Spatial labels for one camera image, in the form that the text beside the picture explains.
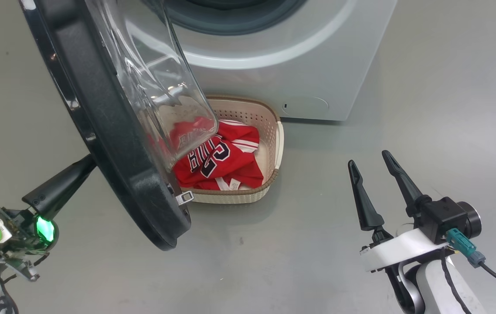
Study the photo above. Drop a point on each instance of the cream perforated laundry basket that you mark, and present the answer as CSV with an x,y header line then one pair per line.
x,y
270,131

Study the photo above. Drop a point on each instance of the red basketball jersey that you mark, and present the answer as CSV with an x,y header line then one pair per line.
x,y
230,165

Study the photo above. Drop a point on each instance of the white front-load washing machine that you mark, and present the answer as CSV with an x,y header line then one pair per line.
x,y
296,78

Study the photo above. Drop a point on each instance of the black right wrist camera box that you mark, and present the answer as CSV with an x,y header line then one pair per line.
x,y
442,218

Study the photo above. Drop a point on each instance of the black round glass washer door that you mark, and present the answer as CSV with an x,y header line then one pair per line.
x,y
113,144

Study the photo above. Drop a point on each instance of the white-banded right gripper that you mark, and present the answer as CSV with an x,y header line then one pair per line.
x,y
400,250

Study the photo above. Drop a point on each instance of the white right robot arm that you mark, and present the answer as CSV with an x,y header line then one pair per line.
x,y
435,292

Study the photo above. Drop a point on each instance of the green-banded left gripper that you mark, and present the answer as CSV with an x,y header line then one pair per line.
x,y
17,235

